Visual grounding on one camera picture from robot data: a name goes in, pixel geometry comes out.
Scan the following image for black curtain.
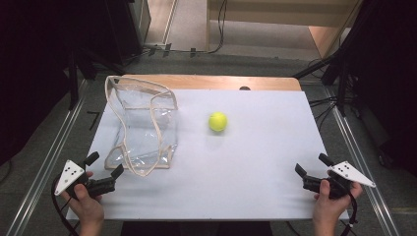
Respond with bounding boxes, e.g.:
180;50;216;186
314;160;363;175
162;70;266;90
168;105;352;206
340;0;417;178
0;0;147;166

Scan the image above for black metal stand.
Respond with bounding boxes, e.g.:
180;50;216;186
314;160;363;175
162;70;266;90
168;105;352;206
66;48;127;111
292;45;363;118

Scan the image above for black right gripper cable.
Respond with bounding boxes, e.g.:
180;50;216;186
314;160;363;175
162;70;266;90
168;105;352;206
337;180;359;236

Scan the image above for clear plastic bag beige trim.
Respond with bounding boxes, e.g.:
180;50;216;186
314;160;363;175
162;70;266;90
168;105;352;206
103;75;180;178

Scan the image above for white table board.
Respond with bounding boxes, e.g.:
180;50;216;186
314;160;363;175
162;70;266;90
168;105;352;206
66;88;350;221

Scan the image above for person's left hand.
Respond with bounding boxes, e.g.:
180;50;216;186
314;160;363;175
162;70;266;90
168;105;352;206
60;171;105;227

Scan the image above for black floor cables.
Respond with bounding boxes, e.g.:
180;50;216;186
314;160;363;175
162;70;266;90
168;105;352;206
307;93;343;130

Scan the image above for light wooden cabinet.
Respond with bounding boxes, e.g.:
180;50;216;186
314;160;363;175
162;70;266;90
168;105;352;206
206;0;363;60

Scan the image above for hanging black cable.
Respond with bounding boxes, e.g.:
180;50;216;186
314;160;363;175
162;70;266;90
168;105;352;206
188;0;229;56

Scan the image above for person's right hand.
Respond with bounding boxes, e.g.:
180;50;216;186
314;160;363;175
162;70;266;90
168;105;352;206
312;170;364;225

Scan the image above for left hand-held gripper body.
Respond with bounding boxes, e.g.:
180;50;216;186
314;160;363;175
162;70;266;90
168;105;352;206
53;159;117;200

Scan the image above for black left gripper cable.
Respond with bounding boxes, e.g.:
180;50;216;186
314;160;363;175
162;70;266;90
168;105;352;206
50;176;82;236

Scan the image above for yellow tennis ball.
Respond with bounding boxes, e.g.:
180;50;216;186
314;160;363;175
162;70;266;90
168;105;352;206
208;111;229;133

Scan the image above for metal floor rail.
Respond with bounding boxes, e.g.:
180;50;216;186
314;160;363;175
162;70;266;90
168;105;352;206
322;86;401;236
5;79;90;236

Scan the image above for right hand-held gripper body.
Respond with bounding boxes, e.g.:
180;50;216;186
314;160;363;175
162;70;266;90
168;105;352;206
302;160;378;201

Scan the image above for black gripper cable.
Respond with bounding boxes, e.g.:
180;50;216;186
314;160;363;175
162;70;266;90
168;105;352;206
337;180;359;236
50;176;82;236

